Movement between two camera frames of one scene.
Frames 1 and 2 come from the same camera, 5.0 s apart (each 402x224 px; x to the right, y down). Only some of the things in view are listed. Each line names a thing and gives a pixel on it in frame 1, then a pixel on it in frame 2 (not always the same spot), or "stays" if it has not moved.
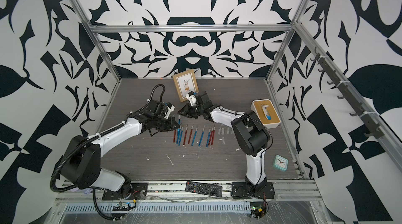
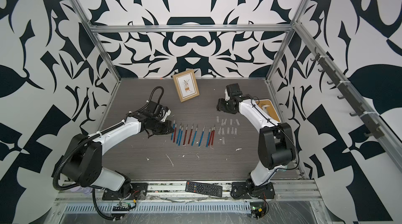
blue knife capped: x=208 y=137 stays
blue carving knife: x=194 y=136 stays
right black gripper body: x=194 y=110 → x=225 y=105
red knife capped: x=190 y=134 stays
